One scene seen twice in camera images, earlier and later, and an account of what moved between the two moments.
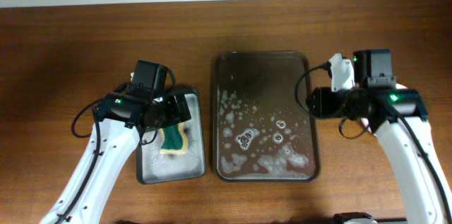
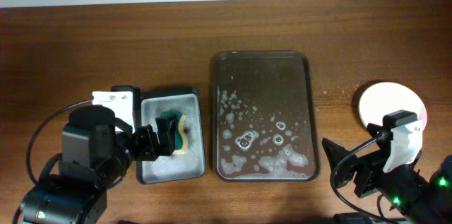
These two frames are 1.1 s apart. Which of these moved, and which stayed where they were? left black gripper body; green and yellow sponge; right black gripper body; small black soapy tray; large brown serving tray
Moved: left black gripper body; right black gripper body
Stayed: large brown serving tray; green and yellow sponge; small black soapy tray
